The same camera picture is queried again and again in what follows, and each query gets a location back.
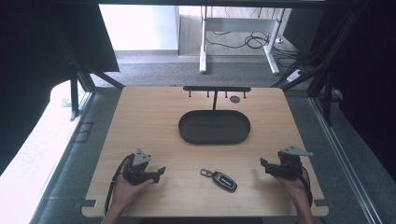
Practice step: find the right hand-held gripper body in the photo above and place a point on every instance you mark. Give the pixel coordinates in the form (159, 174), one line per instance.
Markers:
(288, 166)

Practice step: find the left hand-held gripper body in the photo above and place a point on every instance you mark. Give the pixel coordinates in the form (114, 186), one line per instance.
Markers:
(137, 174)

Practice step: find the black key rack with tray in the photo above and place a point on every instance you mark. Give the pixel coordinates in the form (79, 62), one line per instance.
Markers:
(214, 127)

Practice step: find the person's left hand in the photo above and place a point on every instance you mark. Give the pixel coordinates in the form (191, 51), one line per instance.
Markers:
(129, 191)

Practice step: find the person's right hand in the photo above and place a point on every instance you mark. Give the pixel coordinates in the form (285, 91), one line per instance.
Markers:
(294, 188)

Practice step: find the white power strip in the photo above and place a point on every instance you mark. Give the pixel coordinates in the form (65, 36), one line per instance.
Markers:
(294, 75)

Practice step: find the white side surface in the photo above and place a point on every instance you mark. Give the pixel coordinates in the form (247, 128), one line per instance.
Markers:
(28, 168)

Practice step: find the black curtain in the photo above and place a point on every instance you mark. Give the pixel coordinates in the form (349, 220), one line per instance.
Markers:
(37, 62)
(367, 77)

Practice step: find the aluminium floor rail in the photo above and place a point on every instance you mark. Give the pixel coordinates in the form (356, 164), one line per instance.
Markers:
(345, 161)

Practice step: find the black metal frame strut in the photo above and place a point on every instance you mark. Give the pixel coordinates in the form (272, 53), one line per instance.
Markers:
(74, 96)
(325, 81)

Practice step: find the white metal desk frame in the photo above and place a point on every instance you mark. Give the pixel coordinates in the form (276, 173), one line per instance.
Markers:
(204, 46)

